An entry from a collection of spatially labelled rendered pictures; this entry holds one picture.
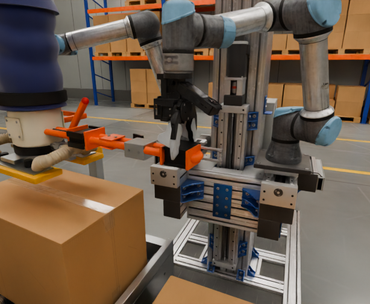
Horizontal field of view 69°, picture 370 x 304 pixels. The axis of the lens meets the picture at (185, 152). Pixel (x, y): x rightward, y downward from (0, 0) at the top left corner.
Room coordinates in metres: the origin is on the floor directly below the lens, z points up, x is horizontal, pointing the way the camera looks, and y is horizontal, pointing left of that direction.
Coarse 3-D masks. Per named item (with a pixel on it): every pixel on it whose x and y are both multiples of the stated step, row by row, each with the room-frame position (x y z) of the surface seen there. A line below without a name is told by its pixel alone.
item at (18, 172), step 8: (0, 160) 0.90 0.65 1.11; (24, 160) 0.84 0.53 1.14; (32, 160) 0.84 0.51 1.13; (0, 168) 0.84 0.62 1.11; (8, 168) 0.84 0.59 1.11; (16, 168) 0.83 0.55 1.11; (24, 168) 0.83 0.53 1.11; (48, 168) 0.83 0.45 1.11; (56, 168) 0.84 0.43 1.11; (16, 176) 0.80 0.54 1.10; (24, 176) 0.78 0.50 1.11; (32, 176) 0.78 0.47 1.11; (40, 176) 0.78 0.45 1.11; (48, 176) 0.79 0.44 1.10
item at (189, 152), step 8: (184, 144) 0.68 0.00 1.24; (192, 144) 0.68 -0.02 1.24; (200, 144) 0.68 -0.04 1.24; (160, 152) 0.66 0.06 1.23; (168, 152) 0.66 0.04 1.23; (184, 152) 0.63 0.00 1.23; (192, 152) 0.64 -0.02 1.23; (160, 160) 0.66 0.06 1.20; (168, 160) 0.66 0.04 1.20; (176, 160) 0.65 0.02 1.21; (184, 160) 0.64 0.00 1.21; (184, 168) 0.63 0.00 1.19
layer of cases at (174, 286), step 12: (168, 288) 0.90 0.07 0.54; (180, 288) 0.90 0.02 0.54; (192, 288) 0.90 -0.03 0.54; (204, 288) 0.90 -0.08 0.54; (156, 300) 0.84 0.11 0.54; (168, 300) 0.84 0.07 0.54; (180, 300) 0.84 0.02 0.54; (192, 300) 0.84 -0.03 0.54; (204, 300) 0.84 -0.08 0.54; (216, 300) 0.84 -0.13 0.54; (228, 300) 0.84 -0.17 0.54; (240, 300) 0.84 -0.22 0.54
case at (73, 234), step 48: (0, 192) 0.98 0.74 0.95; (48, 192) 0.98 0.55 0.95; (96, 192) 0.98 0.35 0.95; (0, 240) 0.81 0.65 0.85; (48, 240) 0.68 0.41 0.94; (96, 240) 0.77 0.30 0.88; (144, 240) 1.00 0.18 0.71; (0, 288) 0.85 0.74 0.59; (48, 288) 0.70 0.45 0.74; (96, 288) 0.75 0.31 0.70
